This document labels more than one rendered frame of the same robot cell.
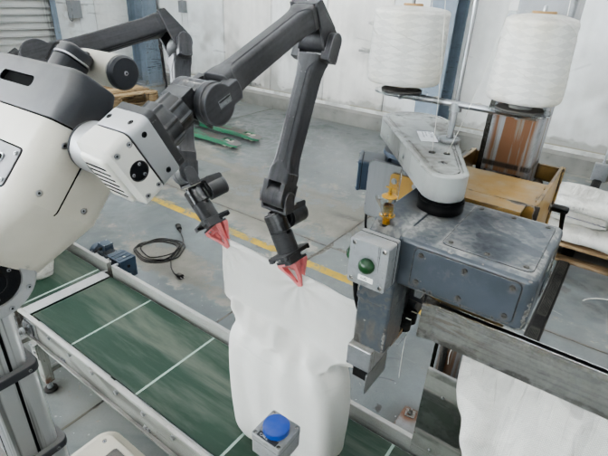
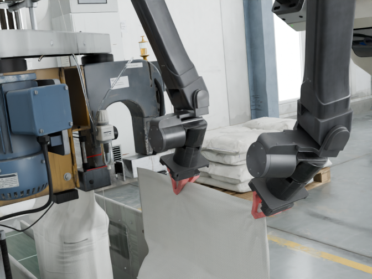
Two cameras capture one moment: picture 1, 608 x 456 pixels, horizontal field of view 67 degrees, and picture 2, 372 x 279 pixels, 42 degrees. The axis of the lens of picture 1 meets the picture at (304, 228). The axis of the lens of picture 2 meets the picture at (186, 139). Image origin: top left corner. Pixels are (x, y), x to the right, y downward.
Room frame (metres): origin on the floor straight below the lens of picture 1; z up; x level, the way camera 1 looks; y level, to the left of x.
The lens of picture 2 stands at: (2.03, 0.40, 1.34)
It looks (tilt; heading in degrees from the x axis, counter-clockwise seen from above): 10 degrees down; 199
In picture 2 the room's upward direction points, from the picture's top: 5 degrees counter-clockwise
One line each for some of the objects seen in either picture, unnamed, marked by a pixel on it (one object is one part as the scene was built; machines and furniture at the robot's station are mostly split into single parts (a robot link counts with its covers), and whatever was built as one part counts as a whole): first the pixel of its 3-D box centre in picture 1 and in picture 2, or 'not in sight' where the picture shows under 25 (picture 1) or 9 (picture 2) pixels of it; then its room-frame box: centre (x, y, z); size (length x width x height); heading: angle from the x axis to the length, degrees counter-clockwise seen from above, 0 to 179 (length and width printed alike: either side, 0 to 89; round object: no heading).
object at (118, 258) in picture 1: (109, 258); not in sight; (2.13, 1.06, 0.35); 0.30 x 0.15 x 0.15; 56
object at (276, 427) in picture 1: (276, 428); not in sight; (0.69, 0.04, 0.84); 0.06 x 0.06 x 0.02
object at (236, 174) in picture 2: not in sight; (249, 166); (-2.04, -0.46, 0.32); 0.66 x 0.43 x 0.15; 147
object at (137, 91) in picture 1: (100, 96); not in sight; (6.03, 2.75, 0.36); 1.20 x 0.82 x 0.14; 142
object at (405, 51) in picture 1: (407, 46); not in sight; (1.09, -0.21, 1.61); 0.17 x 0.17 x 0.17
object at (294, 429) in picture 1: (276, 438); not in sight; (0.69, 0.04, 0.81); 0.08 x 0.08 x 0.06; 56
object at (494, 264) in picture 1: (454, 280); (103, 105); (0.75, -0.30, 1.21); 0.30 x 0.25 x 0.30; 56
